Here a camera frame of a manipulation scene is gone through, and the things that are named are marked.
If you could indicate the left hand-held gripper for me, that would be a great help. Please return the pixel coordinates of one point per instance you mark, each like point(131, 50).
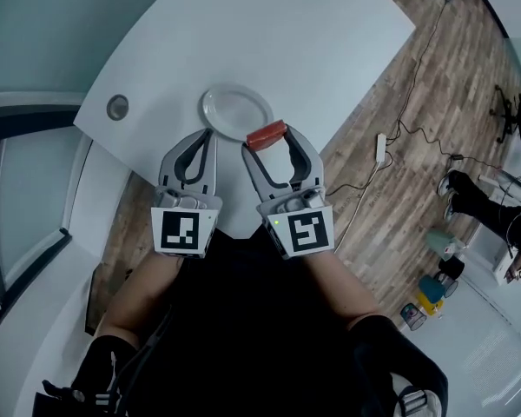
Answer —
point(180, 233)

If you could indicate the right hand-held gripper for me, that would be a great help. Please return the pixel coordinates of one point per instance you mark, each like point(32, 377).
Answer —
point(308, 233)

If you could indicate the red-brown sausage piece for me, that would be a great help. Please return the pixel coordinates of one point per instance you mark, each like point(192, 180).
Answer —
point(265, 135)

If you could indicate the white round plate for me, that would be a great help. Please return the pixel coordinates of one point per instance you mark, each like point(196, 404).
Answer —
point(232, 109)

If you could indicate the person's left forearm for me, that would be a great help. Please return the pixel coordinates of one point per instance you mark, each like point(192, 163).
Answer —
point(134, 293)

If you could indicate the person's right forearm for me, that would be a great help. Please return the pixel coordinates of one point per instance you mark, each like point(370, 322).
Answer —
point(330, 285)

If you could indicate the grey round table grommet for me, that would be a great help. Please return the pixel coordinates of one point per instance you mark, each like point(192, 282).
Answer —
point(117, 107)

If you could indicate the white power strip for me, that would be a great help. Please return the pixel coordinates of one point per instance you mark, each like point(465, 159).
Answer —
point(380, 147)

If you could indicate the person's black clothing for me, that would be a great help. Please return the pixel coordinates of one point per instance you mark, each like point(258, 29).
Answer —
point(252, 328)

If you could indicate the black framed glass window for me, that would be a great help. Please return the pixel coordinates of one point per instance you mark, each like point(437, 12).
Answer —
point(30, 189)

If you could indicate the pale green bin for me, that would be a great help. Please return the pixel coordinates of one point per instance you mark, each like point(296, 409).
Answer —
point(440, 241)

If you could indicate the white side table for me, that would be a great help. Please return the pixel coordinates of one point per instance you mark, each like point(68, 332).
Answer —
point(490, 250)

